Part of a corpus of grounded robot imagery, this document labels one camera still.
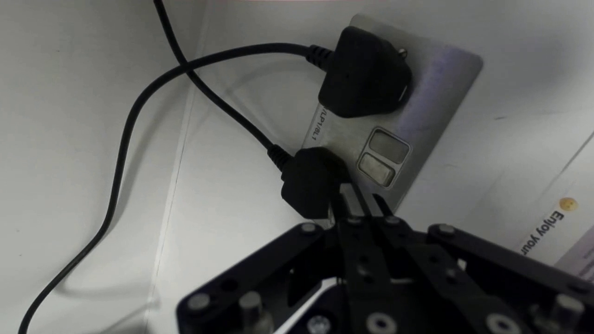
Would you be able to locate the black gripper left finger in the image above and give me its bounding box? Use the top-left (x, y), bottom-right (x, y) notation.
top-left (174, 182), bottom-right (412, 334)

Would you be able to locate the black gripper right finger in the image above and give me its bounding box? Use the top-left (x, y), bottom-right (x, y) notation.
top-left (367, 194), bottom-right (594, 334)

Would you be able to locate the silver double socket with plugs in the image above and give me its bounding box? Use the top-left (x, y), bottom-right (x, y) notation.
top-left (300, 14), bottom-right (484, 216)

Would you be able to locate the black mains plug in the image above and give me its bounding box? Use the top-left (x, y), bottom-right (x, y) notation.
top-left (278, 145), bottom-right (349, 223)
top-left (315, 25), bottom-right (416, 121)

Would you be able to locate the large white instruction sheet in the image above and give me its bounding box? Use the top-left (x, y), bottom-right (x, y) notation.
top-left (510, 131), bottom-right (594, 270)

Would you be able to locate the grey rocker switch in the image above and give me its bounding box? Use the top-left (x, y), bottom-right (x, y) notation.
top-left (356, 153), bottom-right (397, 190)
top-left (367, 129), bottom-right (410, 164)

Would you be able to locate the black power cable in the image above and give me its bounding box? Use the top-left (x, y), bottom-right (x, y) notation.
top-left (150, 0), bottom-right (295, 173)
top-left (16, 41), bottom-right (336, 334)

